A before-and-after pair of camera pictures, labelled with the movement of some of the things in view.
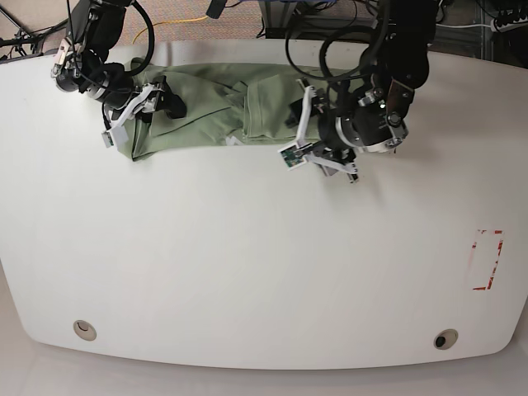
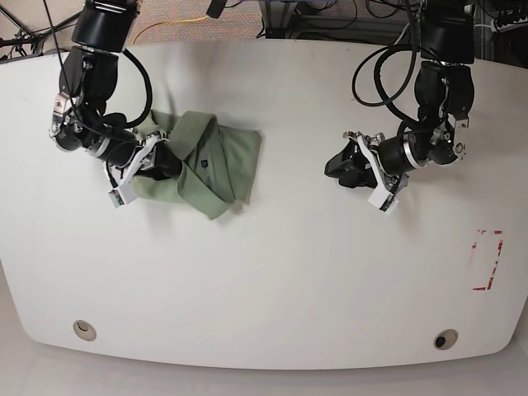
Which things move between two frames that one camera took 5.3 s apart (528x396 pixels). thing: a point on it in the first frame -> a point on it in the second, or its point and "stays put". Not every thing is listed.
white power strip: (498, 28) stays put
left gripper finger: (172, 104) -> (162, 162)
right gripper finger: (296, 109) -> (336, 167)
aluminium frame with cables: (287, 21) stays put
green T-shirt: (225, 103) -> (219, 165)
